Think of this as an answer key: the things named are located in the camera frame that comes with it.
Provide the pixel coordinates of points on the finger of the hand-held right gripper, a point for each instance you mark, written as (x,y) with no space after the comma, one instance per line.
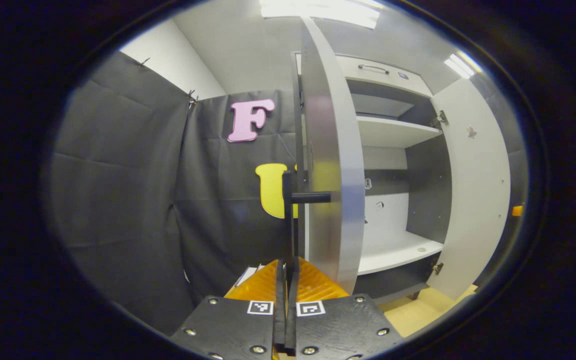
(517,210)

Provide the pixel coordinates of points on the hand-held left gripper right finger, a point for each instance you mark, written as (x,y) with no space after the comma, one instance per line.
(343,327)

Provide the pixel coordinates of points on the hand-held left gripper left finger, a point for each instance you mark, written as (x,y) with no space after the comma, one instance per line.
(228,330)

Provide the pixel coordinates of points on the beige cabinet door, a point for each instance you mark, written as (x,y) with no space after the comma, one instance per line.
(335,150)
(473,200)

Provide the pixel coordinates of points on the beige double-door shoe cabinet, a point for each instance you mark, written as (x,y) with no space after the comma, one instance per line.
(393,215)

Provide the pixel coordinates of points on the white cabinet shelf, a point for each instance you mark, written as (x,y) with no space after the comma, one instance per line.
(398,250)
(393,131)

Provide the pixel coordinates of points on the metal door hinge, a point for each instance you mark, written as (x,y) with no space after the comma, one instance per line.
(437,268)
(440,119)

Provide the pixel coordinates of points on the small ceiling light panel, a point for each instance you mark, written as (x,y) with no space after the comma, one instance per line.
(460,65)

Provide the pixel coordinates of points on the metal cloth clip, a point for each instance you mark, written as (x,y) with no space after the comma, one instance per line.
(192,98)

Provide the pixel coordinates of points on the large ceiling light panel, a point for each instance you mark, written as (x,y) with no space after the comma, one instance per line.
(323,10)

